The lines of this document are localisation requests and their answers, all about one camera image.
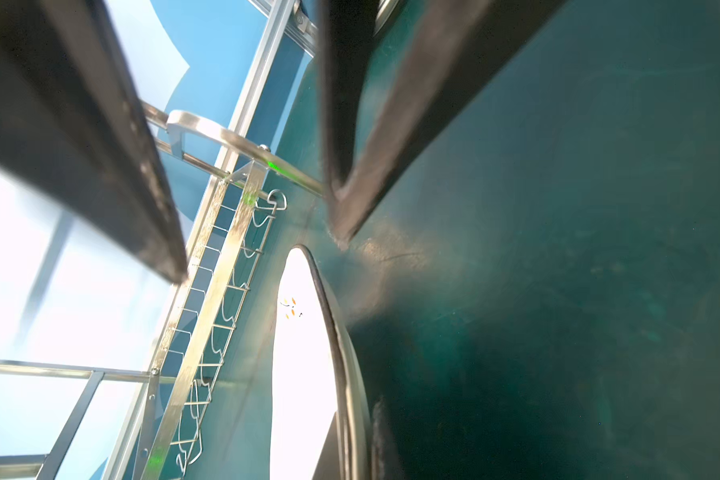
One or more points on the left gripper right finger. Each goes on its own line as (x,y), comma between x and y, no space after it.
(385,459)

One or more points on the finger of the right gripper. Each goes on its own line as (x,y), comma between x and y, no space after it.
(457,47)
(72,125)

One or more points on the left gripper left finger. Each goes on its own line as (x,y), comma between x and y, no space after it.
(329,465)

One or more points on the cream floral plate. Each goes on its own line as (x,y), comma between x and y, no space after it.
(315,375)

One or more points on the chrome two-tier dish rack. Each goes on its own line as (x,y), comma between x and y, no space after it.
(177,389)

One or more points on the right aluminium frame post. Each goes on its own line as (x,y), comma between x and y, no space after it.
(258,90)

